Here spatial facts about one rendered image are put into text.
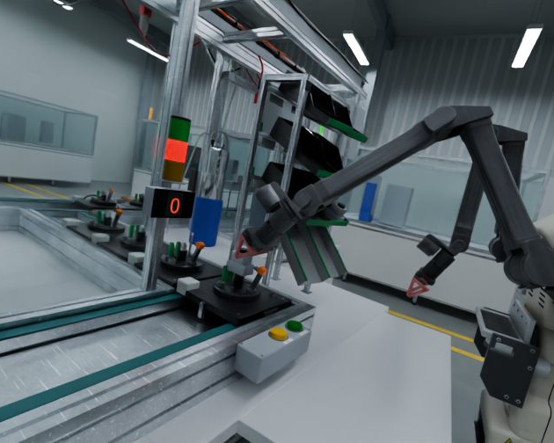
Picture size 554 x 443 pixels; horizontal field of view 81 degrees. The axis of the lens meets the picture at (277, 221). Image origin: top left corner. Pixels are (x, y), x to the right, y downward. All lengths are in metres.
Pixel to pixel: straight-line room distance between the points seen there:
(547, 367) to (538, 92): 8.96
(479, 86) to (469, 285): 6.05
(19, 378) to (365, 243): 4.48
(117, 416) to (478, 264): 4.49
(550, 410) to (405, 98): 9.08
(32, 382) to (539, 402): 1.12
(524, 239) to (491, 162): 0.18
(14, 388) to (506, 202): 0.99
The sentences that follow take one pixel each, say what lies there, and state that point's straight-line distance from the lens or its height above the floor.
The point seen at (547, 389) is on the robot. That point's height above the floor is 0.93.
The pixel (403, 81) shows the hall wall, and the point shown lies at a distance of 9.99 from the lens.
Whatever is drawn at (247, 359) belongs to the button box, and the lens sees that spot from 0.74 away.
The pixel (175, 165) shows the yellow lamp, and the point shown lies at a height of 1.30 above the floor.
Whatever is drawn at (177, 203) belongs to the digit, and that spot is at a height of 1.21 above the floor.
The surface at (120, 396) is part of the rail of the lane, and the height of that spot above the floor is 0.96.
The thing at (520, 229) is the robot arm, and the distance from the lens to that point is 0.88.
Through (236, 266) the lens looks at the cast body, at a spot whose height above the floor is 1.05.
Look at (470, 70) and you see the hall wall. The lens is 9.92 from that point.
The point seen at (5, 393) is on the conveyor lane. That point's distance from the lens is 0.70.
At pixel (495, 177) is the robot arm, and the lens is 0.89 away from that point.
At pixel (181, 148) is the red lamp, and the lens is 0.84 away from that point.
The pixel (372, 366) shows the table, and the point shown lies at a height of 0.86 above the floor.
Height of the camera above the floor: 1.32
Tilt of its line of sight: 8 degrees down
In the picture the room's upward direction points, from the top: 11 degrees clockwise
